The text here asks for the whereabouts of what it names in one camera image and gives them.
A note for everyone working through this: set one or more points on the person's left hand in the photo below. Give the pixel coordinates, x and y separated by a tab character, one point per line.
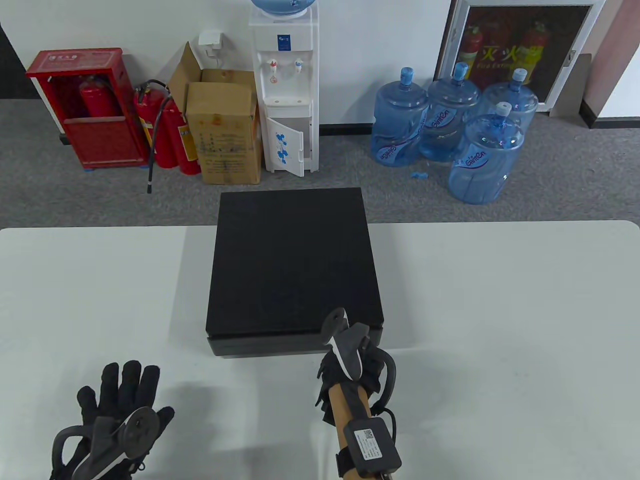
125	387

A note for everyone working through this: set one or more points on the person's right hand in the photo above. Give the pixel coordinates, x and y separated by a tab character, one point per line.
326	380

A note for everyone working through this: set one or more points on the black cash drawer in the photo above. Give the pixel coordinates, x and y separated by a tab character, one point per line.
295	260

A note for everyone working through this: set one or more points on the grey white tracking controller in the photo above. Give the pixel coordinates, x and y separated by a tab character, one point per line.
350	350
142	427

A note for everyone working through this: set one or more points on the small blue plastic cap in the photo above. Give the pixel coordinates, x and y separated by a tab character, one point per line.
419	175

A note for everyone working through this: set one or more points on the red fire extinguisher cabinet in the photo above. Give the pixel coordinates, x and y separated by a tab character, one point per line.
100	145

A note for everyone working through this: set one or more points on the red fire extinguisher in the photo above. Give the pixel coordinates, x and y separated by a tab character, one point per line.
187	150
145	117

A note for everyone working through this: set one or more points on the blue water jug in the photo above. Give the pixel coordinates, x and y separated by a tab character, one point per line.
397	120
445	100
515	100
480	170

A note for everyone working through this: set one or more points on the closed brown cardboard box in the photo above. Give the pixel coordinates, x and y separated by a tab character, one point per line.
225	135

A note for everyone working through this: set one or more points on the white water dispenser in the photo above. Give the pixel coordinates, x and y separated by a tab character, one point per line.
285	100

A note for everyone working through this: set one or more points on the red extinguisher inside cabinet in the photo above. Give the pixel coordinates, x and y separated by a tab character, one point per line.
97	100

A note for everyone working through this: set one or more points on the open brown cardboard box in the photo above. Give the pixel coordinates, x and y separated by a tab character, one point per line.
182	75

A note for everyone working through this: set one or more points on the white wall socket charger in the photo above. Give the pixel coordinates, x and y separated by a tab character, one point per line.
210	40

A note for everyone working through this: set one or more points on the white framed wall cabinet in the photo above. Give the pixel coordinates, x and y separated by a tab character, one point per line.
525	50

